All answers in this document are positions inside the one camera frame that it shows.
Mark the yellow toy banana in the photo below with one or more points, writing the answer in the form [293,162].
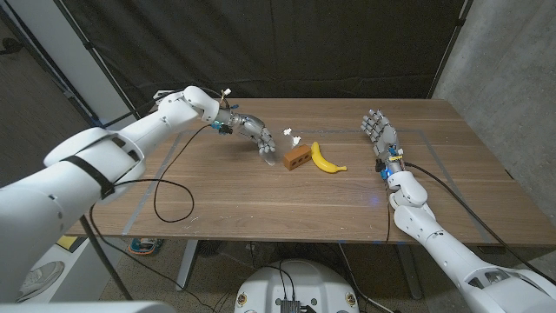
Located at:
[323,163]

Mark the brown toy brick block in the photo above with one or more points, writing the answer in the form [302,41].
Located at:
[296,157]

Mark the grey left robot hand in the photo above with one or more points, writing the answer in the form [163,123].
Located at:
[254,128]

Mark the white robot torso edge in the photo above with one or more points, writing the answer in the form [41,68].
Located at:
[87,308]

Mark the black backdrop curtain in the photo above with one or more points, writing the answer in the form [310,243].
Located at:
[260,43]

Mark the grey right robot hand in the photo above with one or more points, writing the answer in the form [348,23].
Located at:
[384,139]

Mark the clear plastic screen protector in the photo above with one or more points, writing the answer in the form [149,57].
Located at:
[296,140]

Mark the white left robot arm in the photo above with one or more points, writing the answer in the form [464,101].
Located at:
[65,174]

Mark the black backdrop pole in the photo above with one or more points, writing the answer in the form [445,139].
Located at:
[458,21]
[90,45]

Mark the colourful sneaker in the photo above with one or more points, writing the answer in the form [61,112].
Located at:
[145,247]

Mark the white power strip box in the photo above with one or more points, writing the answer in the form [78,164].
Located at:
[158,93]

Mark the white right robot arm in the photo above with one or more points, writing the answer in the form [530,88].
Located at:
[443,243]

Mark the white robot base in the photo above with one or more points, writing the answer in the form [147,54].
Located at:
[321,282]

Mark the grey table leg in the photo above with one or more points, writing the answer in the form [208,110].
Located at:
[187,265]
[408,269]

